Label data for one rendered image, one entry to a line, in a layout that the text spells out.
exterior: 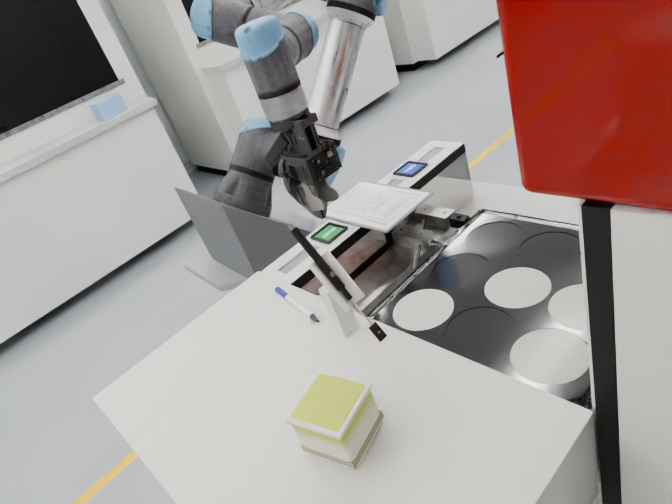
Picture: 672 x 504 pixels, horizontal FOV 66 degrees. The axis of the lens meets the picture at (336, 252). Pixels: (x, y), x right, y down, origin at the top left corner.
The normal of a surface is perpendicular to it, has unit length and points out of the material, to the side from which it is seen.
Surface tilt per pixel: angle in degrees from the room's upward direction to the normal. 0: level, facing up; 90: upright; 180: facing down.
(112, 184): 90
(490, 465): 0
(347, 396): 0
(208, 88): 90
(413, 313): 0
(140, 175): 90
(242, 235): 90
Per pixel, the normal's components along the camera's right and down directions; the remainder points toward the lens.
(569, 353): -0.30, -0.80
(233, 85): 0.66, 0.21
